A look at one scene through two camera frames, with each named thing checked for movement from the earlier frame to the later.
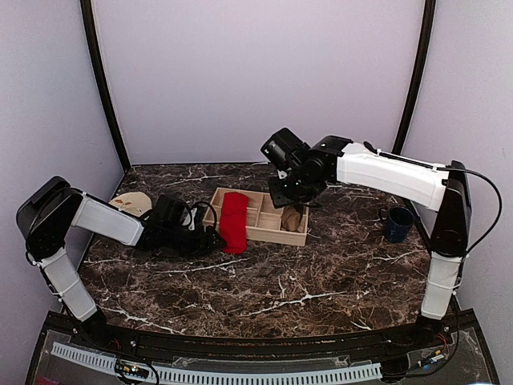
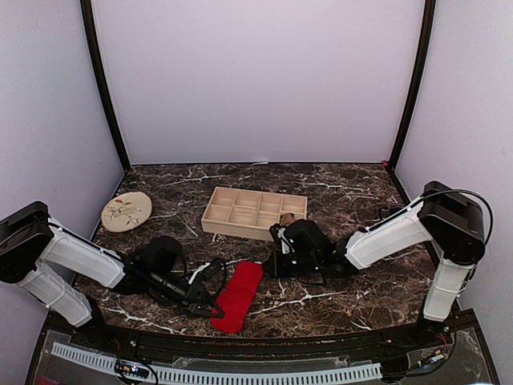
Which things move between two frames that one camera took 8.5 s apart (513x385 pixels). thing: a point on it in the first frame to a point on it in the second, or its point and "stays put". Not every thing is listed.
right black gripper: [280, 199] to [277, 269]
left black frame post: [89, 36] stays put
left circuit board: [125, 368] stays put
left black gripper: [207, 245] to [195, 301]
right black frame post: [429, 21] stays put
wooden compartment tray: [265, 221] stays put
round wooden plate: [136, 202] stays put
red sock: [233, 222] to [235, 298]
